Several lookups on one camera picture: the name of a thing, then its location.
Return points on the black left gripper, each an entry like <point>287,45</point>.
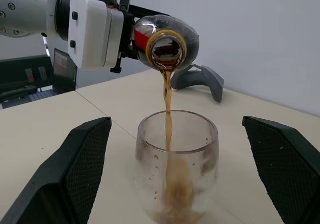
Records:
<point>127,34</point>

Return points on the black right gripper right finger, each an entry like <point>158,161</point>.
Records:
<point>290,171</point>

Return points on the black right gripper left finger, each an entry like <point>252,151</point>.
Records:
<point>62,174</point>

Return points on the cola bottle with red label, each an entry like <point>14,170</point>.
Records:
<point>190,39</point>

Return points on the clear wine glass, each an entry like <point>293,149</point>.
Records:
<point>200,164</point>

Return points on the black monitor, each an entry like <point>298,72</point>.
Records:
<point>65,71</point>

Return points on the grey curved plastic piece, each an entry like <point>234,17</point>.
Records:
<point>215,81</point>

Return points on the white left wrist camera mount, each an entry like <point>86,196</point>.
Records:
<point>92,34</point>

